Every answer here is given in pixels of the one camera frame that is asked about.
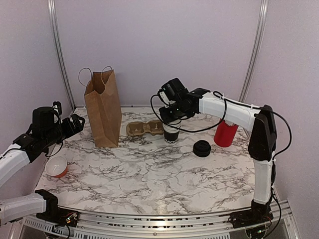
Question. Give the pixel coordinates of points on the aluminium corner post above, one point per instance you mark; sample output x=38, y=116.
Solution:
x=59, y=52
x=261, y=25

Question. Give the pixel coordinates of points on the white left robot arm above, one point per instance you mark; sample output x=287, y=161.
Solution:
x=19, y=154

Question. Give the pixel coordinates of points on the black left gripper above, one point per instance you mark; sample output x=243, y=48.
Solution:
x=78, y=127

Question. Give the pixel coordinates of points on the red ribbed metal bucket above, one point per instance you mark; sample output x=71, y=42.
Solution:
x=225, y=134

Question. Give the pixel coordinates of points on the stack of black paper cups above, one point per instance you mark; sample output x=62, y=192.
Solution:
x=171, y=134

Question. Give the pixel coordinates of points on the aluminium left corner post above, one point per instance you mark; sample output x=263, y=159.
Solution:
x=59, y=52

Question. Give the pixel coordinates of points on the aluminium front rail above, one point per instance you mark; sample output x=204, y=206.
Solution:
x=218, y=225

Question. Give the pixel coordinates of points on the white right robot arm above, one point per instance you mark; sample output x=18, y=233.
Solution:
x=261, y=125

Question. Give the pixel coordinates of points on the stack of black cup lids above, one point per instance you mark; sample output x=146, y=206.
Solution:
x=202, y=148

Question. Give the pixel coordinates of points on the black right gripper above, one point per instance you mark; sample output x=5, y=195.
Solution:
x=165, y=117

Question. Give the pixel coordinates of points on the orange paper bowl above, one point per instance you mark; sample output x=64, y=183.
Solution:
x=56, y=167

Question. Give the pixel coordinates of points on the brown paper bag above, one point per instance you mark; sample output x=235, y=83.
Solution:
x=103, y=108

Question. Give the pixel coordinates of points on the aluminium right corner post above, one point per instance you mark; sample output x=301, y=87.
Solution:
x=261, y=25

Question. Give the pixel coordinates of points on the cardboard cup carrier tray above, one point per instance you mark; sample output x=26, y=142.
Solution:
x=139, y=128

